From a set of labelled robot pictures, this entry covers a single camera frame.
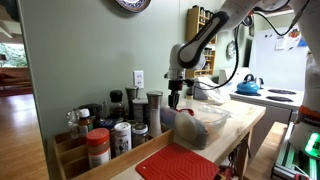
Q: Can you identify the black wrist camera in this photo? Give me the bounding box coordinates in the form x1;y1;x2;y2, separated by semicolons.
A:
184;78;196;88

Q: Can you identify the paper with orange picture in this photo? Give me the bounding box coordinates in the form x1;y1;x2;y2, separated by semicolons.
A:
286;28;302;51

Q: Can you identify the black cap glass bottle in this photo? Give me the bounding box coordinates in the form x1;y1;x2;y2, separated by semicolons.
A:
109;89;126;123

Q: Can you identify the black stove burner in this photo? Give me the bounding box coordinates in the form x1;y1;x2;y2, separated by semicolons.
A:
265;95;294;103
234;90;263;97
268;88;297;95

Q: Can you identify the silver lid jar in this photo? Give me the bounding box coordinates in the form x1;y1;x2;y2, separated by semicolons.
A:
132;97;149;125

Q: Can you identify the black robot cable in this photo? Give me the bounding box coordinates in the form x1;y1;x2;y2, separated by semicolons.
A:
184;24;241;91

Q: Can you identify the pale round bowl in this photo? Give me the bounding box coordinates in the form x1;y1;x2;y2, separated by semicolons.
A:
174;112;202;143

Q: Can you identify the red silicone mat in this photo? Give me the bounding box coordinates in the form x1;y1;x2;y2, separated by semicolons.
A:
134;142;221;180

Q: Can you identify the gray plastic bowl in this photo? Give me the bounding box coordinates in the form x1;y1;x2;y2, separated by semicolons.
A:
194;119;211;148

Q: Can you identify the white refrigerator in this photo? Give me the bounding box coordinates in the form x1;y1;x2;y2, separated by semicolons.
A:
249;25;311;92

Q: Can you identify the steel grinder black top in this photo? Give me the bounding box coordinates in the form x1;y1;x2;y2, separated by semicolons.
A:
124;86;140;121

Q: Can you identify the white wall outlet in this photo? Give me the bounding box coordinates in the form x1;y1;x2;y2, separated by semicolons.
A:
133;70;145;89

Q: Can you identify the tall steel pepper mill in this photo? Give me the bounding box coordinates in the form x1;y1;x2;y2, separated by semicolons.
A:
146;90;164;138

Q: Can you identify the white paper note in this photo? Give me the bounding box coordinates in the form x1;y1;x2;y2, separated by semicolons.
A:
274;35;286;51

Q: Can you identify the wooden kitchen cart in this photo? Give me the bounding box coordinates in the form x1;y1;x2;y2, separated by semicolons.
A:
109;98;268;180

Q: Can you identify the blue plastic cup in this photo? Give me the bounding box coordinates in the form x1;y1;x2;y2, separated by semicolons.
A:
160;107;179;127

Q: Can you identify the red plastic item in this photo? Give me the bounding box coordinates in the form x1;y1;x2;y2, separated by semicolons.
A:
176;108;195;117

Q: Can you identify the orange lid spice bottle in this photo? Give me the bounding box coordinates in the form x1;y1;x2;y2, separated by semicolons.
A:
85;127;112;169

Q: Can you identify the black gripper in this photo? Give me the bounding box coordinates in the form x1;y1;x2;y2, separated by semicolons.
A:
167;79;184;110

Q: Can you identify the wooden spice tray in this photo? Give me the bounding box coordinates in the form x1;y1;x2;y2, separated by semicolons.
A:
53;128;174;180

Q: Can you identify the white cloth bag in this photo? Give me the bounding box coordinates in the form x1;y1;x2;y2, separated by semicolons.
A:
193;77;231;104

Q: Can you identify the round wall clock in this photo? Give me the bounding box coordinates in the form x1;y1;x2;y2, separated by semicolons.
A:
226;39;237;61

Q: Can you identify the white stove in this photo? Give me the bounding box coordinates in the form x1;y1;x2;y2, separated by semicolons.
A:
218;67;306;159

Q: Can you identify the dark lid glass jar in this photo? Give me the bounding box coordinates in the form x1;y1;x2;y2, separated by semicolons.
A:
131;123;149;148

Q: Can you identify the small glass jar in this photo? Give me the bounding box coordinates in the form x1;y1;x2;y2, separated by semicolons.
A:
185;89;194;108

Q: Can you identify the blue lid jar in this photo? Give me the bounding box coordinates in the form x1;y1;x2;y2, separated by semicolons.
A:
98;119;116;131

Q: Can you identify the brown sofa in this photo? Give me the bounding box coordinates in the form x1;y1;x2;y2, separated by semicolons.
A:
0;67;33;98

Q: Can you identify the white cap brown bottle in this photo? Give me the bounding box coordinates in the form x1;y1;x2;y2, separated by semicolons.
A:
77;108;94;138

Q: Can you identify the blue kettle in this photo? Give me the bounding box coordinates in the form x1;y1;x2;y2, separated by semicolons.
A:
236;73;260;95

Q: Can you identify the clear plastic bin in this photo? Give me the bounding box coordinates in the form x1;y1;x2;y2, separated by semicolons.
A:
159;102;232;150

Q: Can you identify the white printed shaker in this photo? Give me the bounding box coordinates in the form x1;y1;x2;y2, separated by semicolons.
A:
113;121;133;157

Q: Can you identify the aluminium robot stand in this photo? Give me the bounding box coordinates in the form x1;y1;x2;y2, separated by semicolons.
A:
271;121;320;180

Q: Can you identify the black hanging pan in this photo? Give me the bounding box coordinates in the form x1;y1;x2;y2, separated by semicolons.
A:
242;14;255;28

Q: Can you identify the decorative wall plate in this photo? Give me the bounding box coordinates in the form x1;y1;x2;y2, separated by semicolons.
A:
115;0;152;13

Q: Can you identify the clear glass bottle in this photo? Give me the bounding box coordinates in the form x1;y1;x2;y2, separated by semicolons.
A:
66;109;80;139

